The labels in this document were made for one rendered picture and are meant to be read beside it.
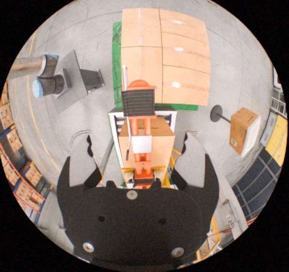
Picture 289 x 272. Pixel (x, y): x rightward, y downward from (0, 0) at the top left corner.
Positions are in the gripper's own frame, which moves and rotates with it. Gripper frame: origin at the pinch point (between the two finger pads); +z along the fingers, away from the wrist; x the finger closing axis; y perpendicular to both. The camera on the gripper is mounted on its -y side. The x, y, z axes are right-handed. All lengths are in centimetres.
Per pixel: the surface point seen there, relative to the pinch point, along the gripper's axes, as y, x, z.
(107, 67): -37, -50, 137
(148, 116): 2.3, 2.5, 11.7
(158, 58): -33, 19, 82
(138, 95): -3.3, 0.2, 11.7
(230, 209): 89, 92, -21
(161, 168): 42, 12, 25
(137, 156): 17.7, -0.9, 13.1
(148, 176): 29.6, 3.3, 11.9
